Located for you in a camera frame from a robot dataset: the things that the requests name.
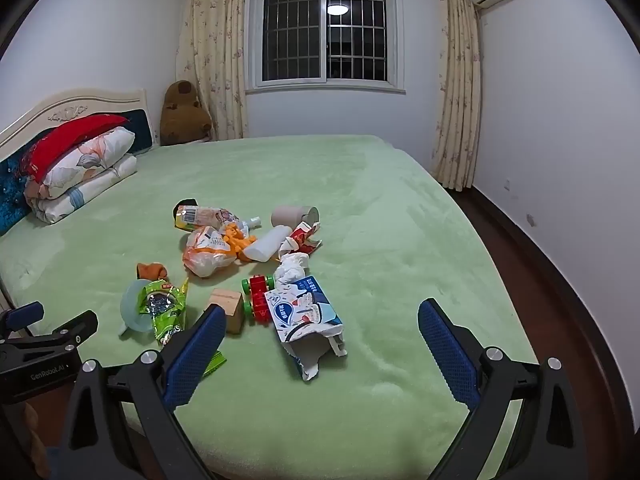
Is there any red and white carton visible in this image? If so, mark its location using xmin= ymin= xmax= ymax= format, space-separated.
xmin=277 ymin=220 xmax=323 ymax=261

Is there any red and green toy car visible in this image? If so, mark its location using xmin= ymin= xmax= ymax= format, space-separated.
xmin=241 ymin=275 xmax=277 ymax=318

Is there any green fleece bed blanket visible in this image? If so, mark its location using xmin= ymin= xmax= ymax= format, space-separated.
xmin=0 ymin=134 xmax=538 ymax=480

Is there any floral cream curtain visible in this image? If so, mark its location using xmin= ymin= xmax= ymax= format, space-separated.
xmin=430 ymin=0 xmax=483 ymax=192
xmin=175 ymin=0 xmax=251 ymax=141

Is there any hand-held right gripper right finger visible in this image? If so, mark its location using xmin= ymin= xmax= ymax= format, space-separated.
xmin=417 ymin=298 xmax=588 ymax=480

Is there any white striped folded quilt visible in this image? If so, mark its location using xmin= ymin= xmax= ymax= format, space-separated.
xmin=27 ymin=155 xmax=138 ymax=224

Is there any white barred window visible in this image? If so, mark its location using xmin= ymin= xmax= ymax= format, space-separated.
xmin=245 ymin=0 xmax=407 ymax=95

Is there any orange sock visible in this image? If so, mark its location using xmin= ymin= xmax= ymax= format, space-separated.
xmin=136 ymin=261 xmax=172 ymax=281

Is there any blue and white torn carton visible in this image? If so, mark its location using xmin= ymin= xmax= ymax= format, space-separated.
xmin=263 ymin=276 xmax=348 ymax=382

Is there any green snack packet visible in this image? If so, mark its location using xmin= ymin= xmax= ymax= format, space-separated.
xmin=137 ymin=277 xmax=228 ymax=376

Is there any white plastic bottle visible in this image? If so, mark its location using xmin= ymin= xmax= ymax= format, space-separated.
xmin=247 ymin=225 xmax=293 ymax=264

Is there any colourful snack packet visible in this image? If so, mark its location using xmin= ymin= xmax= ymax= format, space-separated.
xmin=172 ymin=199 xmax=263 ymax=233

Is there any stack of pillows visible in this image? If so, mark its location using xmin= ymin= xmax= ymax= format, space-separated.
xmin=0 ymin=88 xmax=155 ymax=237

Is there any translucent plastic cup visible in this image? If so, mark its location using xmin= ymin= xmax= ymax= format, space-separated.
xmin=118 ymin=278 xmax=156 ymax=337

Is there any grey cardboard tube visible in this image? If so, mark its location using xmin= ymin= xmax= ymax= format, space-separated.
xmin=271 ymin=205 xmax=321 ymax=228

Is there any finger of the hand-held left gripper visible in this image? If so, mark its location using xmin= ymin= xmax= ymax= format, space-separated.
xmin=0 ymin=309 xmax=99 ymax=357
xmin=0 ymin=301 xmax=45 ymax=337

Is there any red pillow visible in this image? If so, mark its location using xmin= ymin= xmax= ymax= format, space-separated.
xmin=29 ymin=114 xmax=132 ymax=181

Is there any floral folded quilt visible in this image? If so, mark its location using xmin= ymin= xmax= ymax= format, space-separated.
xmin=37 ymin=127 xmax=137 ymax=198

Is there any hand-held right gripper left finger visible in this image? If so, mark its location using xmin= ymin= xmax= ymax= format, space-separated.
xmin=55 ymin=304 xmax=228 ymax=480

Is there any white tissue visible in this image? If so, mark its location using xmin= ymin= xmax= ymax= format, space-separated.
xmin=273 ymin=252 xmax=312 ymax=288

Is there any brown plush toy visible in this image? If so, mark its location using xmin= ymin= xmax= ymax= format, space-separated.
xmin=159 ymin=80 xmax=213 ymax=147

